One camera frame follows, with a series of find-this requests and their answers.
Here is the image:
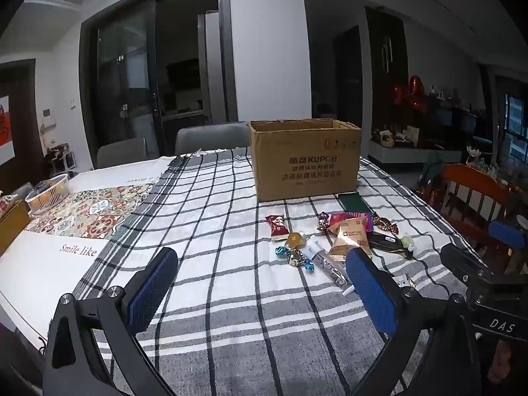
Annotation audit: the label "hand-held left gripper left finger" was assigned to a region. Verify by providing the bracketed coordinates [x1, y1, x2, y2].
[42, 247, 179, 396]

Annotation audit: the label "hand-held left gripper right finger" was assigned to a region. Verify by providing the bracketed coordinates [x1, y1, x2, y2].
[345, 247, 483, 396]

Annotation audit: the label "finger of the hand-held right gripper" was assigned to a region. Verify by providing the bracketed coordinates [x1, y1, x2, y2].
[440, 244, 487, 285]
[489, 219, 528, 256]

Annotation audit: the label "red candy packet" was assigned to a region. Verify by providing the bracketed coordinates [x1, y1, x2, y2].
[265, 214, 289, 242]

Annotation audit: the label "brown cardboard box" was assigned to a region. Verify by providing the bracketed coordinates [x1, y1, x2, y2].
[248, 119, 362, 203]

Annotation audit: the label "person's right hand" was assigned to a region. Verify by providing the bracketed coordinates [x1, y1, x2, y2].
[491, 340, 517, 384]

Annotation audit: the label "black snack packet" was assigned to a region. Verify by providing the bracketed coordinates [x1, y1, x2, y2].
[366, 231, 413, 258]

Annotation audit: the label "gold biscuit packet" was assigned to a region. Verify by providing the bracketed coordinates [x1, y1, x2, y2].
[330, 229, 374, 262]
[328, 218, 370, 237]

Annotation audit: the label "clear plastic packet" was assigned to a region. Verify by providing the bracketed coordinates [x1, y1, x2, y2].
[301, 235, 355, 295]

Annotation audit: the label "brown twist-wrapped candy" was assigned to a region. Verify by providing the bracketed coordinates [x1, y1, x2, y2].
[371, 212, 400, 235]

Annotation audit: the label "wooden chair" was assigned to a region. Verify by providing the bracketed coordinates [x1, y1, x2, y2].
[416, 163, 528, 275]

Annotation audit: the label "grey plaid tablecloth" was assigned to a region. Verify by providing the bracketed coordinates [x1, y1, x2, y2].
[72, 148, 487, 396]

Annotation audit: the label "pink snack packet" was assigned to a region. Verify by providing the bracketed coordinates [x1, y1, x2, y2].
[330, 211, 374, 232]

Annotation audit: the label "brown candy blue twist wrapper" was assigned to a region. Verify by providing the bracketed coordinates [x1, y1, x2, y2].
[275, 245, 316, 275]

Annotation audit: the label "dark green flat packet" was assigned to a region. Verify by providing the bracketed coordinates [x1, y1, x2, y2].
[337, 192, 372, 214]

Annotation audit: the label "dark green cloth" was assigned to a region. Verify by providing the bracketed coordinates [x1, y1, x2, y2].
[418, 150, 458, 190]

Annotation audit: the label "white printed tablecloth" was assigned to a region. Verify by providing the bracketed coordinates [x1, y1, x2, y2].
[0, 156, 174, 380]

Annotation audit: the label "window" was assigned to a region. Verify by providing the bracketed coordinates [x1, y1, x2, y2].
[503, 91, 528, 161]

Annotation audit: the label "white sideboard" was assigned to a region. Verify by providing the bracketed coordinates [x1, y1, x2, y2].
[368, 138, 463, 164]

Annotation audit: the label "blue storage bins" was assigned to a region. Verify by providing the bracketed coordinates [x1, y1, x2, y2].
[437, 106, 480, 133]

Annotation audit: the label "grey upholstered chair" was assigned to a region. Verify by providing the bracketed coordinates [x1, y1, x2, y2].
[175, 123, 251, 156]
[96, 137, 148, 170]

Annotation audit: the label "small yellow-brown box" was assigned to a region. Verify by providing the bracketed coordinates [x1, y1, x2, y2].
[0, 200, 31, 256]

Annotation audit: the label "small white rack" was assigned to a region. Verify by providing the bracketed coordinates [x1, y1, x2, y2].
[45, 144, 78, 172]

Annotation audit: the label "red foil balloons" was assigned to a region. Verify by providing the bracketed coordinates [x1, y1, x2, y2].
[392, 75, 430, 113]

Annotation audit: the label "dark tall cabinet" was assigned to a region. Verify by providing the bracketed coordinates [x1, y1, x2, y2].
[365, 6, 409, 149]

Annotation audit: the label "dark glass sliding door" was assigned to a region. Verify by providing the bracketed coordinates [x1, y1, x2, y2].
[79, 0, 239, 170]

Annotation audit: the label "silver refrigerator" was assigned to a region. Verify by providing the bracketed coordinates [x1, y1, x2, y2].
[198, 12, 221, 126]

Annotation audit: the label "white wire basket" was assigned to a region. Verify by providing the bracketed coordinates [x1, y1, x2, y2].
[25, 173, 70, 215]

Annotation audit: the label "red white wall picture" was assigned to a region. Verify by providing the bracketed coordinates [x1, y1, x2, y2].
[0, 95, 13, 158]

